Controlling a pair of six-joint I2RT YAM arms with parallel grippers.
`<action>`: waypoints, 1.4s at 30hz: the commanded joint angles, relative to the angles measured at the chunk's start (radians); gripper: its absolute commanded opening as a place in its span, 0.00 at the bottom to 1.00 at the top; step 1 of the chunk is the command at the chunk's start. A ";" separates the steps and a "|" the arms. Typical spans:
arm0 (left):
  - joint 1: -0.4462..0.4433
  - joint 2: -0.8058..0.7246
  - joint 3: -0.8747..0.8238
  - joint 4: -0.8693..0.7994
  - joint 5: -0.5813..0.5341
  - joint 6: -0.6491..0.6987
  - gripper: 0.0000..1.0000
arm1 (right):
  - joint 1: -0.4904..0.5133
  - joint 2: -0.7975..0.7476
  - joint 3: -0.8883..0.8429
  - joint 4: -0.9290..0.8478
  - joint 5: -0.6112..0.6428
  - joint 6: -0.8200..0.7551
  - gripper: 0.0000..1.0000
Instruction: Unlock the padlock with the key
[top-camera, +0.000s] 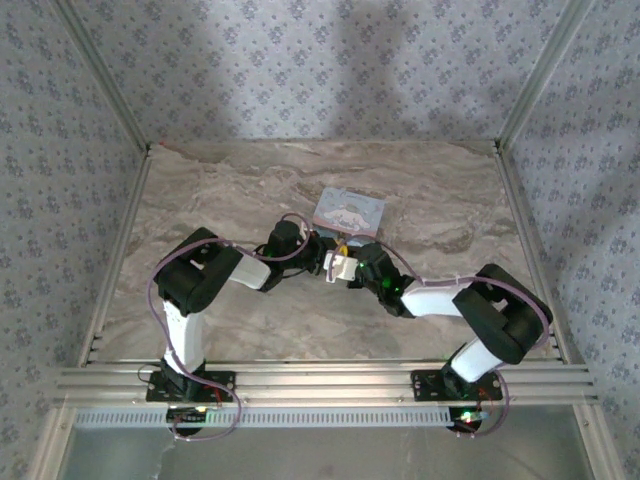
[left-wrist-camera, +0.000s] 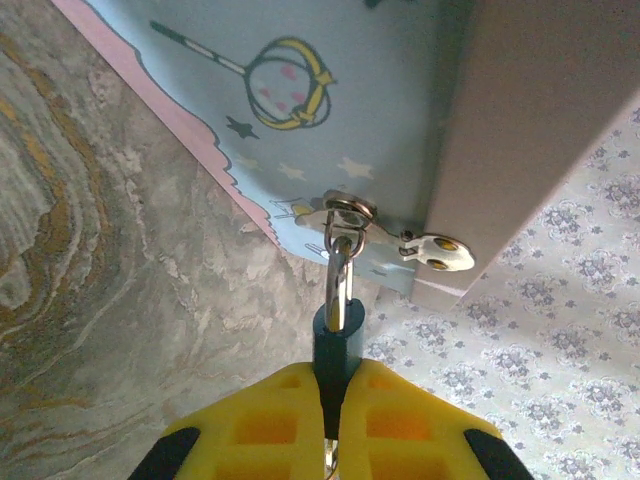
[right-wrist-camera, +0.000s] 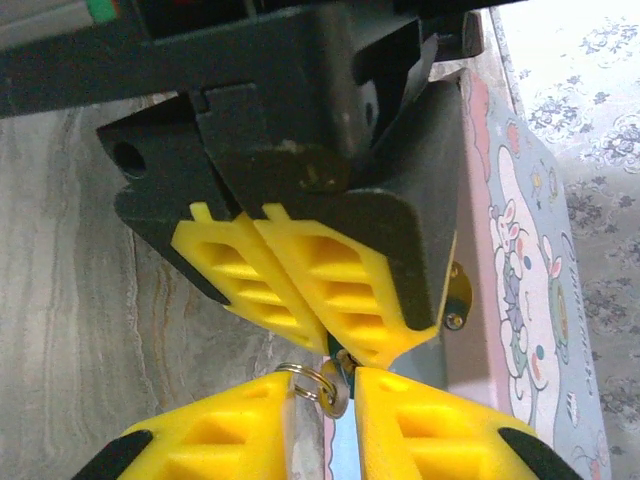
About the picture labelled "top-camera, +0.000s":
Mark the light blue cartoon print box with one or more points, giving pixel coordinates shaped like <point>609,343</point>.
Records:
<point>352,210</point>

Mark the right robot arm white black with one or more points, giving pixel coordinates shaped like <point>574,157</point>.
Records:
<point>505,310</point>

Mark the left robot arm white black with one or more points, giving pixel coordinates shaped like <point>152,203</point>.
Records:
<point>182,330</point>

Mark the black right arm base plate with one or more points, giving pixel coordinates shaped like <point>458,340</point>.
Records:
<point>425,385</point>

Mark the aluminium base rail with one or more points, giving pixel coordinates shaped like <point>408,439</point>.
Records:
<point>320,382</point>

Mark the aluminium table side rail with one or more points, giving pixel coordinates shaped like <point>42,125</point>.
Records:
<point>520,210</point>
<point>117,250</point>

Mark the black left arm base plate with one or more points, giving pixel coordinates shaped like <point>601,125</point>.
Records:
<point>222,385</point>

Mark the aluminium corner post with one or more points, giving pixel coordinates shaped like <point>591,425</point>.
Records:
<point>545,75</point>
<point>102,75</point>

